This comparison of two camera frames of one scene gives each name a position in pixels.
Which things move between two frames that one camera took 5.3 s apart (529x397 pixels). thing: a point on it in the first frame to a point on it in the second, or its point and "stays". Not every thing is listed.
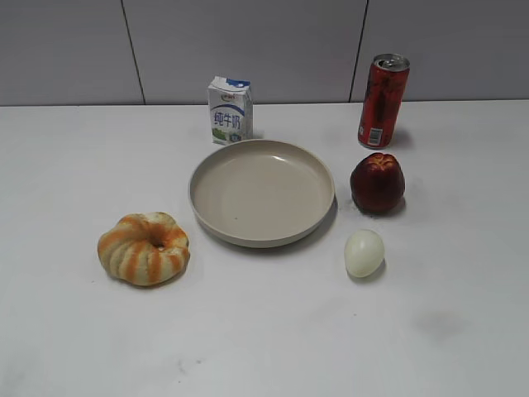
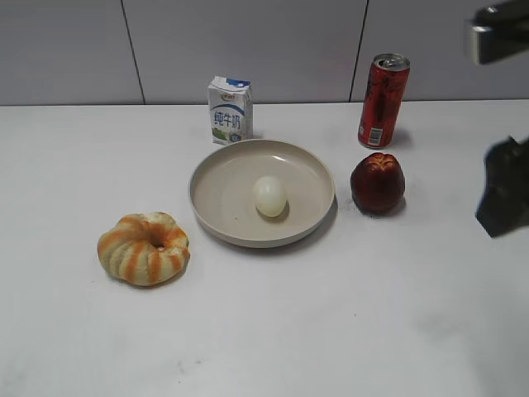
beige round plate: (264, 194) stays
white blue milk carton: (231, 112) stays
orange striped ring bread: (144, 249) stays
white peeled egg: (364, 252) to (270, 195)
